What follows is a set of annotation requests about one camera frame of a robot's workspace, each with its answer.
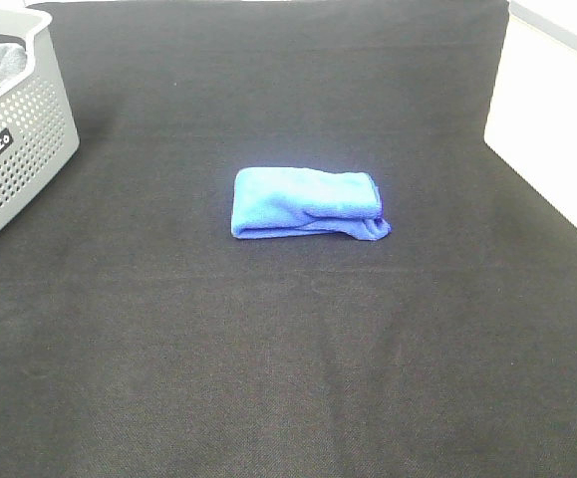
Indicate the blue microfiber towel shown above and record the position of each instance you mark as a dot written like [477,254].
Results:
[272,202]

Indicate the white plastic storage crate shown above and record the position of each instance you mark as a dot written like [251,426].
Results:
[532,118]

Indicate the grey perforated plastic basket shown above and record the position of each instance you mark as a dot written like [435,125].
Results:
[37,130]

